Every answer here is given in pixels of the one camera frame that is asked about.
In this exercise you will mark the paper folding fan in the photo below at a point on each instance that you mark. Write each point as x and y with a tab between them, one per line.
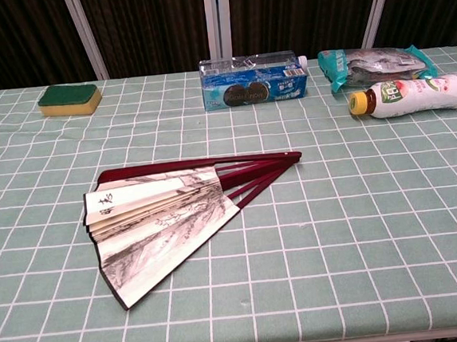
157	225

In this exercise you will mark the green checked tablecloth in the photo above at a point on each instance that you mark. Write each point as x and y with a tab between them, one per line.
337	229

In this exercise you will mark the green and yellow sponge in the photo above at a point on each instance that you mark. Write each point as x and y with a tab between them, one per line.
68	101

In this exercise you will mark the teal snack bag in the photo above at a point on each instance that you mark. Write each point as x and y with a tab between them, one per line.
379	65

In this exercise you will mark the white drink bottle, yellow cap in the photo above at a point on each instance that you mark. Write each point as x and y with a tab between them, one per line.
414	96

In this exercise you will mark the white partition frame post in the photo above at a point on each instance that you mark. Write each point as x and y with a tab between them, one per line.
211	20
378	6
84	35

